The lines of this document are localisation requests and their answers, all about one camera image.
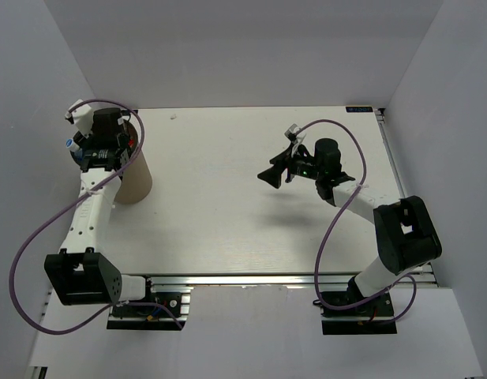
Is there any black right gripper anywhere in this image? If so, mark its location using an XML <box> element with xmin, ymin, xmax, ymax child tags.
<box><xmin>257</xmin><ymin>144</ymin><xmax>323</xmax><ymax>189</ymax></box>

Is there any blue label bottle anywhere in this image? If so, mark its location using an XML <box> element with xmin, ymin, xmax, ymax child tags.
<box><xmin>66</xmin><ymin>138</ymin><xmax>83</xmax><ymax>156</ymax></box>

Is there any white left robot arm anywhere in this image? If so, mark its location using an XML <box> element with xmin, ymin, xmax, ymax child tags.
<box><xmin>44</xmin><ymin>105</ymin><xmax>157</xmax><ymax>315</ymax></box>

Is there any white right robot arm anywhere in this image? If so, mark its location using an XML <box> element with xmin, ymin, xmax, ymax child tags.
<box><xmin>257</xmin><ymin>138</ymin><xmax>442</xmax><ymax>315</ymax></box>

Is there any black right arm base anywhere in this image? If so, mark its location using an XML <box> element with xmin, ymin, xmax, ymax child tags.
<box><xmin>312</xmin><ymin>283</ymin><xmax>397</xmax><ymax>336</ymax></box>

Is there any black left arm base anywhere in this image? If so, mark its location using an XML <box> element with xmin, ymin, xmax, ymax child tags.
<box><xmin>107</xmin><ymin>277</ymin><xmax>192</xmax><ymax>331</ymax></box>

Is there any brown cardboard cylinder bin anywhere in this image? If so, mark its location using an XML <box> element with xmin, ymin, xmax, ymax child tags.
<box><xmin>71</xmin><ymin>118</ymin><xmax>153</xmax><ymax>205</ymax></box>

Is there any blue sticker right corner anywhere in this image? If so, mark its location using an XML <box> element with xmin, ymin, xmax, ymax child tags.
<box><xmin>345</xmin><ymin>106</ymin><xmax>373</xmax><ymax>113</ymax></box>

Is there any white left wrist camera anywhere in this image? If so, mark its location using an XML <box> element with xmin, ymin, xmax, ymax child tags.
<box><xmin>65</xmin><ymin>99</ymin><xmax>94</xmax><ymax>137</ymax></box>

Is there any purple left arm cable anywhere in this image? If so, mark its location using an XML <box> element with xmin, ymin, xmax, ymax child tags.
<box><xmin>9</xmin><ymin>98</ymin><xmax>184</xmax><ymax>336</ymax></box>

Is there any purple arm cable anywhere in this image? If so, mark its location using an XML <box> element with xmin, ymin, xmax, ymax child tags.
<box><xmin>290</xmin><ymin>119</ymin><xmax>418</xmax><ymax>325</ymax></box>
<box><xmin>9</xmin><ymin>98</ymin><xmax>184</xmax><ymax>336</ymax></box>

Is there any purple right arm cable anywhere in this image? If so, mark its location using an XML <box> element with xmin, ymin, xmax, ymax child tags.
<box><xmin>290</xmin><ymin>119</ymin><xmax>418</xmax><ymax>325</ymax></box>

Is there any aluminium table front rail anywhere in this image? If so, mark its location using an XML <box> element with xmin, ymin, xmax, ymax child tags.
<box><xmin>144</xmin><ymin>272</ymin><xmax>437</xmax><ymax>287</ymax></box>

